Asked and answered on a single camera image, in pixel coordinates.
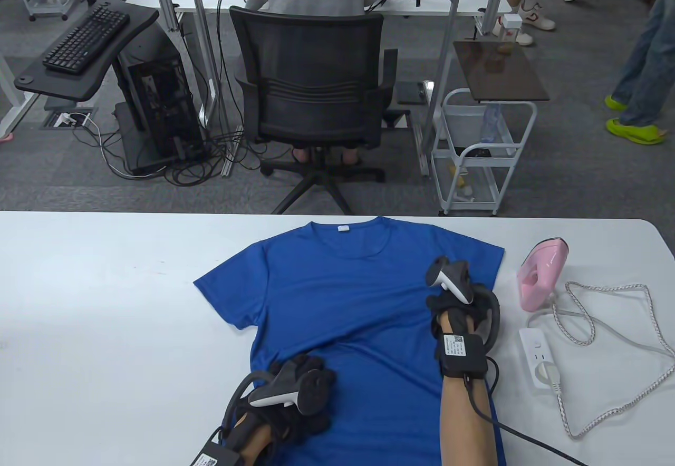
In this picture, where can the small black device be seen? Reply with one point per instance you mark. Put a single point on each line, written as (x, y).
(479, 152)

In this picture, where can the black computer tower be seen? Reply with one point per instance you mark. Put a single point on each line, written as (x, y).
(158, 107)

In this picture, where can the white rolling cart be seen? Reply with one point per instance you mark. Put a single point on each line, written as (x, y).
(457, 113)

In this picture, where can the person's right hand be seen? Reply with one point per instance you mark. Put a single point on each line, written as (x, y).
(466, 319)

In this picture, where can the floor socket box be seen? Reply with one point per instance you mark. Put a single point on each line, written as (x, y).
(63, 119)

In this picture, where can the black wrist sensor box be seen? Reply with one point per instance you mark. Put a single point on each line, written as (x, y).
(461, 355)
(213, 455)

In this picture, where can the black keyboard tray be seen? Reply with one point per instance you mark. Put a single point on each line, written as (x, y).
(58, 85)

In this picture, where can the black mesh office chair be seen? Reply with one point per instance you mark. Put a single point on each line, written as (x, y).
(311, 65)

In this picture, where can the small brown object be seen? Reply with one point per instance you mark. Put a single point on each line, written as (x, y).
(505, 49)

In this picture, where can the person's left hand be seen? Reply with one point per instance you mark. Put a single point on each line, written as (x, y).
(311, 424)

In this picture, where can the white table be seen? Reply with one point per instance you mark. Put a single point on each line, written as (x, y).
(105, 255)

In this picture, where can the white power strip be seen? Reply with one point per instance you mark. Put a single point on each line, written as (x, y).
(535, 345)

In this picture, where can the black white controller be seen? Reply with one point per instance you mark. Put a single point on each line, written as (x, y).
(279, 387)
(453, 279)

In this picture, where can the blue t-shirt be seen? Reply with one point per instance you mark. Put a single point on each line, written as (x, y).
(358, 302)

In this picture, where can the clear plastic water bottle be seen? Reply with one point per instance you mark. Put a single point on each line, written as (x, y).
(490, 123)

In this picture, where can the small yellow item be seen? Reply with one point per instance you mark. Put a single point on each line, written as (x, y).
(463, 184)

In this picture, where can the small white box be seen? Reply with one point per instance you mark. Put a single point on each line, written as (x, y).
(512, 21)

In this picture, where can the brown cart top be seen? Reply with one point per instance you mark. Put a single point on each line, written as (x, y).
(506, 84)

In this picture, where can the black keyboard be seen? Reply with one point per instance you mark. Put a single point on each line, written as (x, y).
(79, 44)

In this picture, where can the red slipper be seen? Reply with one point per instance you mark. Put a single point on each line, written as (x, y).
(4, 137)

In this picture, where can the person's left forearm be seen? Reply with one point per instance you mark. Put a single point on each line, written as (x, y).
(248, 442)

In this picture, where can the pink electric iron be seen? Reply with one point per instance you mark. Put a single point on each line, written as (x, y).
(532, 287)

